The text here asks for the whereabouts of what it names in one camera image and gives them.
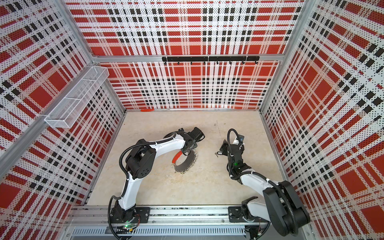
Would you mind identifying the red-handled key organizer ring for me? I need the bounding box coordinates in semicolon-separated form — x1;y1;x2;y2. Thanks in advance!
170;149;199;175

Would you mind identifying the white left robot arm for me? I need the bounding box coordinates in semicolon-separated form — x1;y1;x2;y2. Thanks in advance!
108;127;205;224

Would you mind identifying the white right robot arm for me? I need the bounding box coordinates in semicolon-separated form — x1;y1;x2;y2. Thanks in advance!
216;140;311;237

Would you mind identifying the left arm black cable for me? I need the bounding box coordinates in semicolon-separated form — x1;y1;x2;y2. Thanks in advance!
118;135;176;181

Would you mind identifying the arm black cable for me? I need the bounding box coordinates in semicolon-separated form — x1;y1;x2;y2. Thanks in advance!
226;128;300;236
118;135;176;181

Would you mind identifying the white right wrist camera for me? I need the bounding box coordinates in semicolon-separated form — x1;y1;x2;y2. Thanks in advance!
234;135;245;145

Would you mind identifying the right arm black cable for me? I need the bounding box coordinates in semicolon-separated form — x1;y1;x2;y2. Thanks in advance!
226;128;300;236

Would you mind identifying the black hook rail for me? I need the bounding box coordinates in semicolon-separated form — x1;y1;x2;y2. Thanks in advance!
162;56;260;64

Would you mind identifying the white wire mesh basket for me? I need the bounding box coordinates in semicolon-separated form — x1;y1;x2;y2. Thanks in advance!
45;66;109;129

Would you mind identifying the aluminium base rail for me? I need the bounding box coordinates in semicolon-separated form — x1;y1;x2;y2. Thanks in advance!
59;205;281;240

